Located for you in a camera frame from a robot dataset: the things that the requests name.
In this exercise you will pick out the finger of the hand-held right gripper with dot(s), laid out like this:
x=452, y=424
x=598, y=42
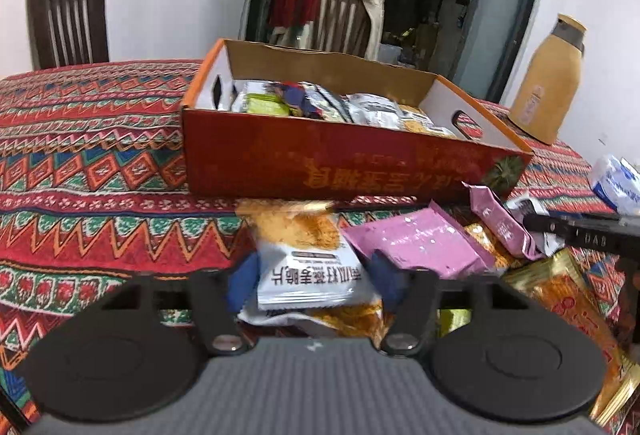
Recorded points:
x=547, y=222

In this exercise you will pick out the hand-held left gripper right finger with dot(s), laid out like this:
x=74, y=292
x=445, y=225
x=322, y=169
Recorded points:
x=387, y=280

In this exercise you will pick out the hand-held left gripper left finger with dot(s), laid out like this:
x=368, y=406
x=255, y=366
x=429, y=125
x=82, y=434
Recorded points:
x=242, y=282

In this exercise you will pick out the small pink snack packet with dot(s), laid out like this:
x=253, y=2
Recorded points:
x=500, y=220

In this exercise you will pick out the large pink snack packet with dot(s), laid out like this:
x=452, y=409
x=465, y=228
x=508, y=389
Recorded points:
x=420, y=240

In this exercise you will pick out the white orange snack packet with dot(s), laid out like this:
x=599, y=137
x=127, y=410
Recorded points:
x=305, y=260

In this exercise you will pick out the gold red snack packet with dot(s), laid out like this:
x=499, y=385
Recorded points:
x=575, y=300

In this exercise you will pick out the orange cardboard box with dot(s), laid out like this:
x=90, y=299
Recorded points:
x=340, y=165

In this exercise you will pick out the pile of snack packets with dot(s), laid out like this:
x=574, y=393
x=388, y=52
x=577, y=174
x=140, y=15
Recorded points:
x=350, y=107

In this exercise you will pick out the white silver snack packet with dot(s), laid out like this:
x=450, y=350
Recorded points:
x=525, y=207

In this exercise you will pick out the white blue tissue pack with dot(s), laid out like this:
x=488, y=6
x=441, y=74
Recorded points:
x=617, y=182

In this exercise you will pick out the yellow green snack packet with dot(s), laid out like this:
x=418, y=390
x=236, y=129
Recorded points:
x=452, y=322

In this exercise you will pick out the yellow thermos bottle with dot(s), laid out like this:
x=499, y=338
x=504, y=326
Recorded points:
x=547, y=85

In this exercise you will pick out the glass sliding door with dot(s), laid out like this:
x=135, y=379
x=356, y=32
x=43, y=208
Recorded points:
x=505, y=15

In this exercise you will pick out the wooden chair with cloth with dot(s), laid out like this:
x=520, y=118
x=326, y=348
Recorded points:
x=372, y=15

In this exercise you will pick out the dark wooden chair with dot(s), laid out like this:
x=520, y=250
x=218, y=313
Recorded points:
x=67, y=15

